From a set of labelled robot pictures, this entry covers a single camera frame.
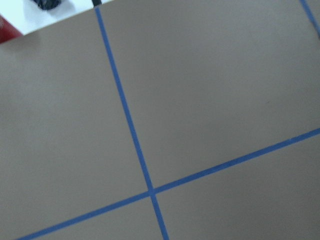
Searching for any red cylinder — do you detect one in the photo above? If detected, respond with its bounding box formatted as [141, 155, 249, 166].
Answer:
[0, 16, 23, 44]

